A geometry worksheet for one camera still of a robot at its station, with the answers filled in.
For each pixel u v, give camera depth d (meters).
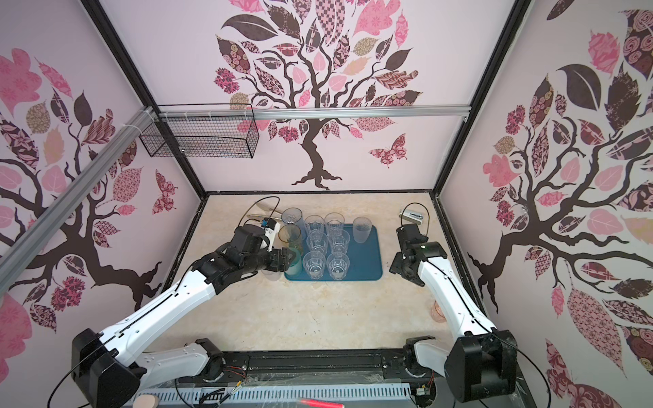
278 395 0.70
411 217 1.09
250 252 0.59
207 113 0.90
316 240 1.00
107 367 0.37
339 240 1.00
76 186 0.62
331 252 0.97
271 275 0.87
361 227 1.01
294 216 0.99
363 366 0.75
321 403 0.69
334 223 1.04
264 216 1.14
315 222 1.02
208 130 0.95
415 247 0.57
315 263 0.93
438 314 0.77
